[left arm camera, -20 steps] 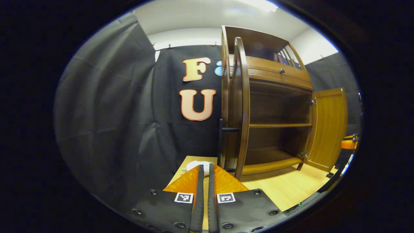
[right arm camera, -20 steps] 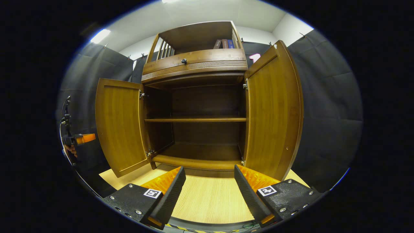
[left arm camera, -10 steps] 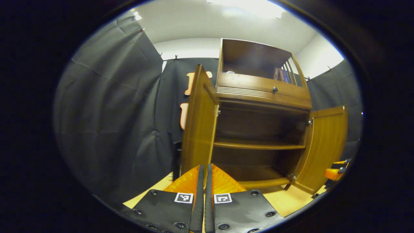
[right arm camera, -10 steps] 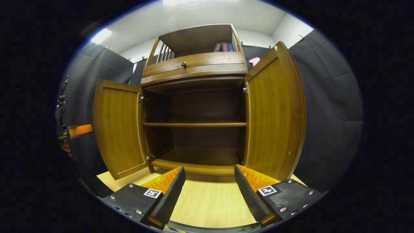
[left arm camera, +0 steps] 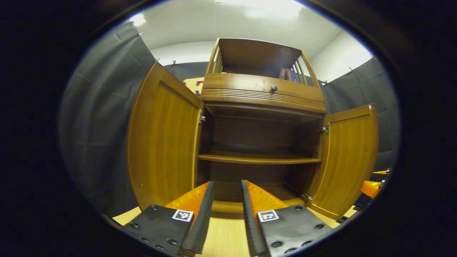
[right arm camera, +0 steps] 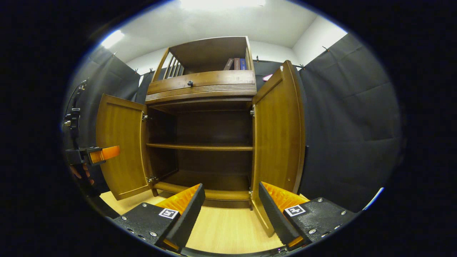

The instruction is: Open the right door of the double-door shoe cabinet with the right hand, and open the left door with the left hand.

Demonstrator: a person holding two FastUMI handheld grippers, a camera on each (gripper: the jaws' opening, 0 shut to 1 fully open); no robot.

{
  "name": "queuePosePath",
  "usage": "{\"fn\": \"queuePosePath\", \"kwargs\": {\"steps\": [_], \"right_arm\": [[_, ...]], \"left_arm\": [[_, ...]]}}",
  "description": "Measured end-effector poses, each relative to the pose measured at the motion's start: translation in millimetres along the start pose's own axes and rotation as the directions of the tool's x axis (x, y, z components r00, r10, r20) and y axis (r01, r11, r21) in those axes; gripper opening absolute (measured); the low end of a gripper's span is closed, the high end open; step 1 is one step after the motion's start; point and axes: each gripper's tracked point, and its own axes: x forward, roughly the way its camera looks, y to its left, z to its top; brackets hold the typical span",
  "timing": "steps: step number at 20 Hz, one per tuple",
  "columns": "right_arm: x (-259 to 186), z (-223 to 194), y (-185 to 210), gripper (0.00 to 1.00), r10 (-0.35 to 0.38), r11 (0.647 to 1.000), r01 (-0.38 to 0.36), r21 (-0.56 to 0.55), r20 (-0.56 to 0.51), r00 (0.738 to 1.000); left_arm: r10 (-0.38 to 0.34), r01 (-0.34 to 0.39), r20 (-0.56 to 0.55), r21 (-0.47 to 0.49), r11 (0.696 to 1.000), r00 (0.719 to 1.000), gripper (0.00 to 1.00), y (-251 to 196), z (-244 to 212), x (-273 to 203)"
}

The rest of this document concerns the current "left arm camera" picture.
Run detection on wooden drawer with black knob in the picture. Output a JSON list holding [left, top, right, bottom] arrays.
[[201, 73, 326, 110]]

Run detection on wooden shoe cabinet door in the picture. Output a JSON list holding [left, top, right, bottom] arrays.
[[307, 104, 380, 221], [127, 61, 205, 211]]

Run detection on black backdrop cloth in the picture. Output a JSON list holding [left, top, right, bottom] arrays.
[[59, 21, 400, 218]]

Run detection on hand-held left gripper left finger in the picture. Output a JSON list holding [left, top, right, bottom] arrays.
[[123, 181, 215, 256]]

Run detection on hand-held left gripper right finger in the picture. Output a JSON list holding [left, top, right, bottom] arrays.
[[241, 180, 334, 257]]

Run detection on wooden double-door shoe cabinet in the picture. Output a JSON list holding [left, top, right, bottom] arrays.
[[197, 37, 327, 220]]

